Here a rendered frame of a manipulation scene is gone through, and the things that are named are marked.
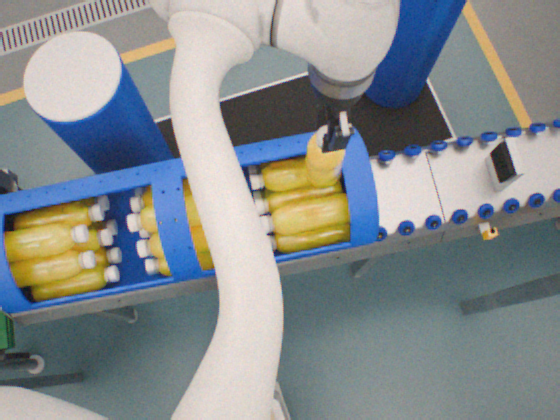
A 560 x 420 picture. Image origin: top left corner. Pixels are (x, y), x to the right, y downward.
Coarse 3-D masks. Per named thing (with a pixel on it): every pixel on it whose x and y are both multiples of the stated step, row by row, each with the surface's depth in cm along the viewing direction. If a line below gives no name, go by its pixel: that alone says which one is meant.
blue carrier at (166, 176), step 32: (256, 160) 118; (352, 160) 116; (32, 192) 119; (64, 192) 117; (96, 192) 116; (128, 192) 136; (160, 192) 115; (352, 192) 115; (0, 224) 113; (352, 224) 118; (0, 256) 111; (128, 256) 138; (192, 256) 116; (288, 256) 123; (0, 288) 113; (128, 288) 121
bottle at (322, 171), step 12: (312, 144) 98; (312, 156) 99; (324, 156) 97; (336, 156) 98; (312, 168) 104; (324, 168) 100; (336, 168) 102; (312, 180) 110; (324, 180) 107; (336, 180) 111
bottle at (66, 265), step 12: (72, 252) 122; (12, 264) 120; (24, 264) 119; (36, 264) 119; (48, 264) 119; (60, 264) 119; (72, 264) 120; (24, 276) 119; (36, 276) 119; (48, 276) 120; (60, 276) 120; (72, 276) 122
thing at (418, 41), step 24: (408, 0) 167; (432, 0) 162; (456, 0) 163; (408, 24) 177; (432, 24) 174; (408, 48) 190; (432, 48) 190; (384, 72) 212; (408, 72) 206; (384, 96) 228; (408, 96) 227
